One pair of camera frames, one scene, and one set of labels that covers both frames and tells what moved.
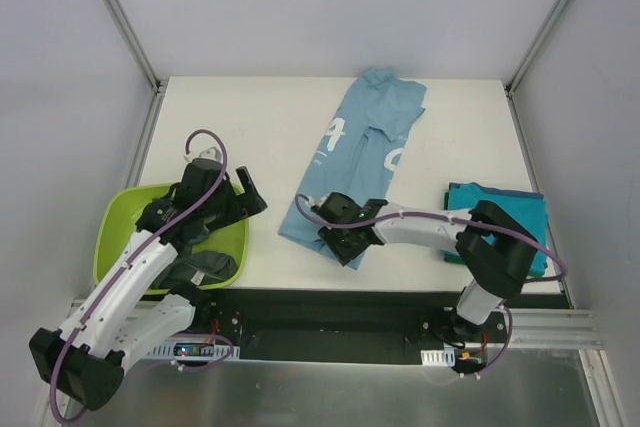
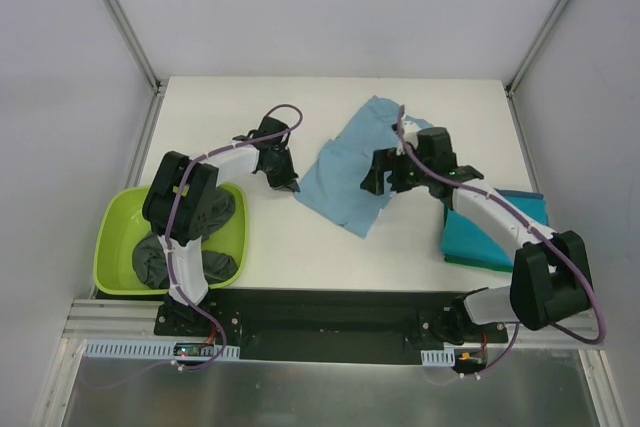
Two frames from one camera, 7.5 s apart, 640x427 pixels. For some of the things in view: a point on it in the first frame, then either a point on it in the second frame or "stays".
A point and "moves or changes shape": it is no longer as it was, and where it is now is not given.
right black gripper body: [339, 245] -> [382, 173]
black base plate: [347, 325] stays
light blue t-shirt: [356, 154] moves or changes shape
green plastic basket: [123, 211] stays
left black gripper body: [239, 199] -> [280, 175]
